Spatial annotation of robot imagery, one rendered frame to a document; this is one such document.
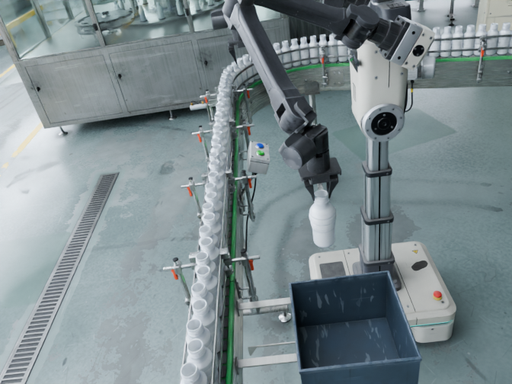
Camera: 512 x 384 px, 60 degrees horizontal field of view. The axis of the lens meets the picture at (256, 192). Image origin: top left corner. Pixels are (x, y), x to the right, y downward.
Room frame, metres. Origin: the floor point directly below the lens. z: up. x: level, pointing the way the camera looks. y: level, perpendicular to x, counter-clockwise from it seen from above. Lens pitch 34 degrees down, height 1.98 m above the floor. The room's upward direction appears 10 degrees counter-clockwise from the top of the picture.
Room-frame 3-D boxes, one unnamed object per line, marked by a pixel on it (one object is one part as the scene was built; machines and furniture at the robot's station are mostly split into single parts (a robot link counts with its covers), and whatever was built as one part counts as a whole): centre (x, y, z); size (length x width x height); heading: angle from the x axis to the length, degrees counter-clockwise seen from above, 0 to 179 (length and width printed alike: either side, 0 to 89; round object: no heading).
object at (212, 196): (1.23, 0.15, 1.08); 0.06 x 0.06 x 0.17
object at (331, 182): (0.93, -0.17, 1.34); 0.07 x 0.07 x 0.09; 89
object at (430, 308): (1.57, -0.52, 0.24); 0.68 x 0.53 x 0.41; 85
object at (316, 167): (0.93, -0.16, 1.41); 0.10 x 0.07 x 0.07; 89
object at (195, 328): (0.70, 0.20, 1.08); 0.06 x 0.06 x 0.17
